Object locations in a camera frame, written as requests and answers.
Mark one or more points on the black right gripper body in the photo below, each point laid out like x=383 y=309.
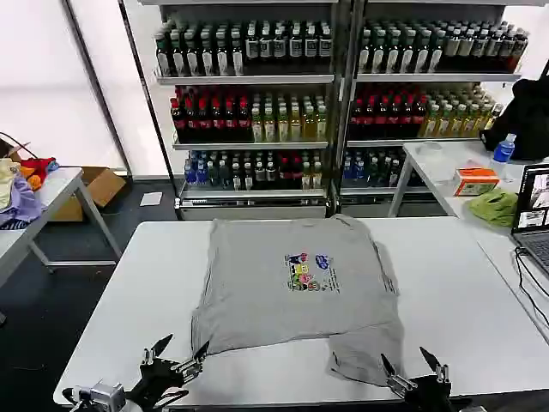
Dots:
x=429 y=395

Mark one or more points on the orange tissue box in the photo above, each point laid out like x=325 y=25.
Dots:
x=476 y=180

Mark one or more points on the black backpack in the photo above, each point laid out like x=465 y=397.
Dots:
x=527 y=116

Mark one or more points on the white paper sheet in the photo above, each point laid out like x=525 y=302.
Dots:
x=152 y=198

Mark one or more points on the red cloth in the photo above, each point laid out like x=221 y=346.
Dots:
x=36 y=165

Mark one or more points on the white side table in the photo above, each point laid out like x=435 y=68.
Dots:
x=60 y=184

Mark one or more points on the white desk with laptop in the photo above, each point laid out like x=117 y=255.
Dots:
x=433 y=171

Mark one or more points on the blue label water bottle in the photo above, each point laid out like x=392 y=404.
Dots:
x=503 y=152

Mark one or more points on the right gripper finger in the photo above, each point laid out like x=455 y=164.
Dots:
x=399 y=384
x=439 y=372

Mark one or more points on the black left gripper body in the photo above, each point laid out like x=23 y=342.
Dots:
x=156 y=382

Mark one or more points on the purple cloth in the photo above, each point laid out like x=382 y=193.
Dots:
x=21 y=201

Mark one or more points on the open laptop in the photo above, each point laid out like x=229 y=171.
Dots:
x=534 y=214

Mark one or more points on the grey printed T-shirt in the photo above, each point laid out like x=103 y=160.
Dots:
x=279 y=309

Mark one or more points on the green cloth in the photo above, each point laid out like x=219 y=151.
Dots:
x=493 y=208

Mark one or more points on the brown cardboard box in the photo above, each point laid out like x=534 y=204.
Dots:
x=100 y=184

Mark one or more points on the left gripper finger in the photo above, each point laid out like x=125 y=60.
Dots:
x=158 y=347
x=191 y=367

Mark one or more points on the cream cloth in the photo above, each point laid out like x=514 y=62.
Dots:
x=6 y=182

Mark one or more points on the orange cloth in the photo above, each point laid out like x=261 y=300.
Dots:
x=35 y=182

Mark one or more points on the metal shelf with bottles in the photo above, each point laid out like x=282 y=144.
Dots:
x=429 y=107
x=249 y=111

